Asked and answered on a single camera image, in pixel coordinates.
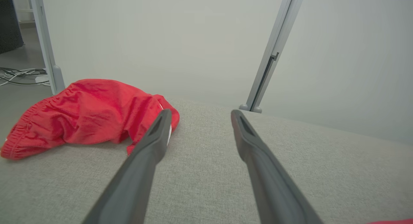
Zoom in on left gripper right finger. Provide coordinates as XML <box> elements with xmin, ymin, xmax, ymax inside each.
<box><xmin>230</xmin><ymin>110</ymin><xmax>323</xmax><ymax>224</ymax></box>

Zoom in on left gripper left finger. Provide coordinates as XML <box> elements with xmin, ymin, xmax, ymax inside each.
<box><xmin>82</xmin><ymin>109</ymin><xmax>172</xmax><ymax>224</ymax></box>

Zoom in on red shorts white bands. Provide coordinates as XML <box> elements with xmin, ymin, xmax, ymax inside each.
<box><xmin>0</xmin><ymin>78</ymin><xmax>180</xmax><ymax>161</ymax></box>

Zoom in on red jersey shirt striped trim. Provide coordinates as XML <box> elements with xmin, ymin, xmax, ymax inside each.
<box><xmin>368</xmin><ymin>219</ymin><xmax>413</xmax><ymax>224</ymax></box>

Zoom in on black furniture piece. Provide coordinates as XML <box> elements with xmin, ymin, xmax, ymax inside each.
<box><xmin>0</xmin><ymin>0</ymin><xmax>25</xmax><ymax>54</ymax></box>

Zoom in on grey metal partition post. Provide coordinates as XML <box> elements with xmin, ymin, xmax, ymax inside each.
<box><xmin>252</xmin><ymin>0</ymin><xmax>306</xmax><ymax>114</ymax></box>
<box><xmin>239</xmin><ymin>0</ymin><xmax>295</xmax><ymax>111</ymax></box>
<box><xmin>27</xmin><ymin>0</ymin><xmax>65</xmax><ymax>95</ymax></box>

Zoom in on white floor cable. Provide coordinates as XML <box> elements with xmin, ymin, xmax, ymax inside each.
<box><xmin>0</xmin><ymin>68</ymin><xmax>49</xmax><ymax>87</ymax></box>

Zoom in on black floor cable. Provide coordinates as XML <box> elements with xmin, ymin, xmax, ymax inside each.
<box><xmin>0</xmin><ymin>67</ymin><xmax>49</xmax><ymax>86</ymax></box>

